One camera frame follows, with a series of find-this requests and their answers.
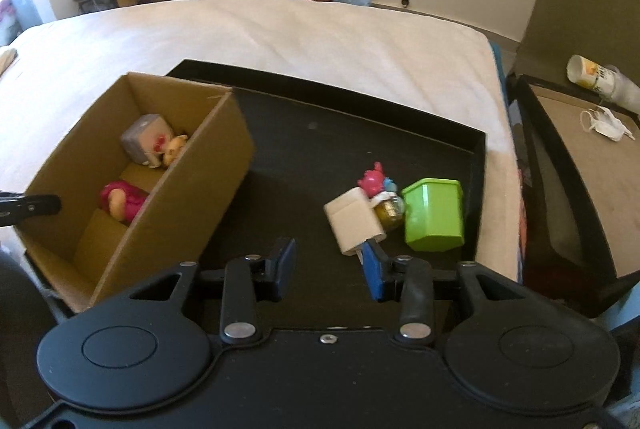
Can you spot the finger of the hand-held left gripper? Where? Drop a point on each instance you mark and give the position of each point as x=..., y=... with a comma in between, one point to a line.
x=35, y=206

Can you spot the printed paper cup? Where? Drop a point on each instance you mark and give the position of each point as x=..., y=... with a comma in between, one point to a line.
x=590, y=74

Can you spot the black tray with cardboard liner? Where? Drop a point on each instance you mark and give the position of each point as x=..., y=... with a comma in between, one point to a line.
x=590, y=189

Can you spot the white charger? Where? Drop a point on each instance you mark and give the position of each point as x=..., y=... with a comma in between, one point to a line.
x=350, y=216

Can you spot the pink and blue toy figure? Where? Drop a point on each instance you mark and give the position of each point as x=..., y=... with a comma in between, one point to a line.
x=371, y=181

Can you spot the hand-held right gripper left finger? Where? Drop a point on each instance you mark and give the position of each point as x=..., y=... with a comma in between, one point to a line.
x=284, y=270

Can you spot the small clear bottle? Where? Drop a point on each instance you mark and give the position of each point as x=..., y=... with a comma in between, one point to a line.
x=391, y=213

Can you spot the pink doll toy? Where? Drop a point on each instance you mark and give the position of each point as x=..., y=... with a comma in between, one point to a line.
x=125, y=201

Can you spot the small yellow doll toy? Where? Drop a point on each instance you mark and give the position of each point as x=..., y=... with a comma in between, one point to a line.
x=175, y=150

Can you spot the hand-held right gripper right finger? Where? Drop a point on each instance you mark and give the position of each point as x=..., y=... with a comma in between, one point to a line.
x=373, y=273

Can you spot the green plastic container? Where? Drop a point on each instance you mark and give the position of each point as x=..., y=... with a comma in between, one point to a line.
x=432, y=214

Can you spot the grey power adapter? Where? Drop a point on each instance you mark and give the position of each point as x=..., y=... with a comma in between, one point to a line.
x=142, y=141

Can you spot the white face mask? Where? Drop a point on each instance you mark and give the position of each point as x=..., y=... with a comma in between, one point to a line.
x=607, y=124

